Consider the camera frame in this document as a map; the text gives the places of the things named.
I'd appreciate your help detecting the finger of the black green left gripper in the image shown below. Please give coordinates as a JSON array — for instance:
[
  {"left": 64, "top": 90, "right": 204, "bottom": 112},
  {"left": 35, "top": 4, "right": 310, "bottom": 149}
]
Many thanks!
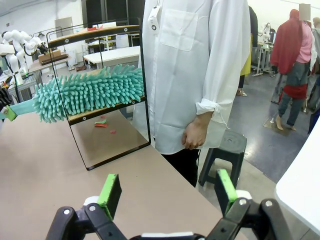
[
  {"left": 0, "top": 104, "right": 18, "bottom": 123},
  {"left": 0, "top": 87, "right": 12, "bottom": 107}
]

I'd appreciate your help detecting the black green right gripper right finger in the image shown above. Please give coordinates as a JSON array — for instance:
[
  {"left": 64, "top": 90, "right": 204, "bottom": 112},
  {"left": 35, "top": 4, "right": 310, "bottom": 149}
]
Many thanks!
[{"left": 206, "top": 169, "right": 293, "bottom": 240}]

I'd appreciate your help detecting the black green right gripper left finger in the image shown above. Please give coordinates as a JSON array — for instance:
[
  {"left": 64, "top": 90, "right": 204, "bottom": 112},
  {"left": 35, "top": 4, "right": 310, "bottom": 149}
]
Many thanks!
[{"left": 44, "top": 173, "right": 128, "bottom": 240}]

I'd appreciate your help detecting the teal microfibre duster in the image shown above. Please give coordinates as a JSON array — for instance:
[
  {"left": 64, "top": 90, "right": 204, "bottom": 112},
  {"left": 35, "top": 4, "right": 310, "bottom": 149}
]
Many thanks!
[{"left": 9, "top": 64, "right": 146, "bottom": 124}]

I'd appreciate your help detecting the person's left hand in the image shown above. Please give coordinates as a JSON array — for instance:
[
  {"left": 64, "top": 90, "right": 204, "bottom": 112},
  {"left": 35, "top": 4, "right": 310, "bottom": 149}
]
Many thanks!
[{"left": 182, "top": 116, "right": 209, "bottom": 151}]

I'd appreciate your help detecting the black plastic stool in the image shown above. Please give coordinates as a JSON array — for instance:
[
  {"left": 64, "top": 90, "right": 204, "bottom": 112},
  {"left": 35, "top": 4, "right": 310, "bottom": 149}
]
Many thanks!
[{"left": 198, "top": 129, "right": 248, "bottom": 191}]

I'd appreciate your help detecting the flat brown cardboard box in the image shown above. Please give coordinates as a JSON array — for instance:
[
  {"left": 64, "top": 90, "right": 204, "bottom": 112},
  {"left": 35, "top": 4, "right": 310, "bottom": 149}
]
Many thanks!
[{"left": 37, "top": 48, "right": 70, "bottom": 66}]

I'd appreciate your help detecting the white side table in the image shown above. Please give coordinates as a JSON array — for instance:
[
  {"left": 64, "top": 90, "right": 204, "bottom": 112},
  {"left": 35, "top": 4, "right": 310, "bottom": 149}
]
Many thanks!
[{"left": 274, "top": 134, "right": 320, "bottom": 237}]

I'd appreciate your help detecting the long white background table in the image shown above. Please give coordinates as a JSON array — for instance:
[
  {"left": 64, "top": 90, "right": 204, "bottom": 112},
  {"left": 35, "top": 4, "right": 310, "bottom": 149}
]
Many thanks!
[{"left": 83, "top": 46, "right": 141, "bottom": 70}]

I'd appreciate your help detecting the person in yellow apron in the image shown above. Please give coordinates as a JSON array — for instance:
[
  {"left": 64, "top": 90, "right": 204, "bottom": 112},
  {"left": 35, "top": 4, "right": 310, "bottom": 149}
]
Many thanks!
[{"left": 236, "top": 4, "right": 259, "bottom": 97}]

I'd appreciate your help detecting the person in white shirt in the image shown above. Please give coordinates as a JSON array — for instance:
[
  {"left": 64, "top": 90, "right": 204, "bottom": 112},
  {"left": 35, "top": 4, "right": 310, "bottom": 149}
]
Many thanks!
[{"left": 131, "top": 0, "right": 252, "bottom": 188}]

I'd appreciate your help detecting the person in red hijab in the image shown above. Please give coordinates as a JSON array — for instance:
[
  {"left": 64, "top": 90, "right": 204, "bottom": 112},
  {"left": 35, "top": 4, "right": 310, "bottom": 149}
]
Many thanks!
[{"left": 269, "top": 8, "right": 317, "bottom": 131}]

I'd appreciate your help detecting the white name badge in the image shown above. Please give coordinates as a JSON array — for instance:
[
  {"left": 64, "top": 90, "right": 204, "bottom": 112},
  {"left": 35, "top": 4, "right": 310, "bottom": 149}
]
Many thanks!
[{"left": 147, "top": 5, "right": 162, "bottom": 35}]

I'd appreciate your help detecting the person in grey top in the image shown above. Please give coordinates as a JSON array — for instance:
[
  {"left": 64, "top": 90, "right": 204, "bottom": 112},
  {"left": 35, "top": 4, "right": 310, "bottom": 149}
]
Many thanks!
[{"left": 306, "top": 21, "right": 320, "bottom": 135}]

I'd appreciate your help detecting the black frame wooden two-tier shelf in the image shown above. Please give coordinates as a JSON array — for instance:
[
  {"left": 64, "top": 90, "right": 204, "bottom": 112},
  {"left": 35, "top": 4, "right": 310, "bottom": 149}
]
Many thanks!
[{"left": 46, "top": 23, "right": 152, "bottom": 172}]

